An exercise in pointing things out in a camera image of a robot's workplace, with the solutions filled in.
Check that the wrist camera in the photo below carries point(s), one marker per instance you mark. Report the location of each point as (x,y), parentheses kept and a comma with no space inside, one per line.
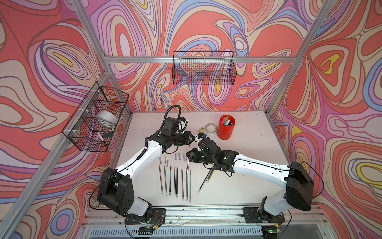
(175,125)
(200,136)

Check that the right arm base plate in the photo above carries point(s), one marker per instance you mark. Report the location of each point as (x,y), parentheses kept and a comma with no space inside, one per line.
(254,216)

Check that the white tape roll in basket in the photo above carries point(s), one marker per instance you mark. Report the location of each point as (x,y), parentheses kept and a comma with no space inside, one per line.
(107,116)

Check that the red pen cup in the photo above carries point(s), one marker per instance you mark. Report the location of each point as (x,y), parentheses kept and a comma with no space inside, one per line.
(225,132)

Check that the yellow black capped pencil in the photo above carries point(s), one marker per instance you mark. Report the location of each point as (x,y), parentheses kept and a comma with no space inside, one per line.
(210,175)

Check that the dark blue pencil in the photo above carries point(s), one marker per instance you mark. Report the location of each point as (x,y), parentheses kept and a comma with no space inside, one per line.
(170,179)

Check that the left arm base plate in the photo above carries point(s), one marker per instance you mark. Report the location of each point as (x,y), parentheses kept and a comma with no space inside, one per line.
(155,216)

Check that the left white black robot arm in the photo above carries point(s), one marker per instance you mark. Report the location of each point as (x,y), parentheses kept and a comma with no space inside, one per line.
(116,191)

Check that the dark capped pencil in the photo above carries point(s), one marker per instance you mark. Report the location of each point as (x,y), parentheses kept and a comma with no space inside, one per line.
(177,182)

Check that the black wire basket left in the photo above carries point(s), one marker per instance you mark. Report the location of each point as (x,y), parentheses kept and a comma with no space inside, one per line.
(81,129)

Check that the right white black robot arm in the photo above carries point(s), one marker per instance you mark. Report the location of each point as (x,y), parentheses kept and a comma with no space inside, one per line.
(295,183)

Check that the black wire basket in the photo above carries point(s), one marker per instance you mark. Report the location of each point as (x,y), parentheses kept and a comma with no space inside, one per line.
(197,67)
(81,129)

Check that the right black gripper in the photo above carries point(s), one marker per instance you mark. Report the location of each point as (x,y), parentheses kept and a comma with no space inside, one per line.
(194,151)

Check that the clear tape roll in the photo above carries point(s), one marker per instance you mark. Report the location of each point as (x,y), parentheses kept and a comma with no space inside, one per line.
(211,128)

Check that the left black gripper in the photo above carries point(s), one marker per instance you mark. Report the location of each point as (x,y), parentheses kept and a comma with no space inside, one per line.
(187,141)

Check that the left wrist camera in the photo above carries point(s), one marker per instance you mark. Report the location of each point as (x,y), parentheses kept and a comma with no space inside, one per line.
(175,125)

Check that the black wire basket rear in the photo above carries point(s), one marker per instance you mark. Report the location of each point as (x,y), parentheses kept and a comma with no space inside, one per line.
(197,67)

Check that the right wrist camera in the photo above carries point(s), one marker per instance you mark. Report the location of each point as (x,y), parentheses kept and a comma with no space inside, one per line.
(200,136)

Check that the red capped pencil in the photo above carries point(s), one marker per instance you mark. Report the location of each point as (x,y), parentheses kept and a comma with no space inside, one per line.
(182,184)

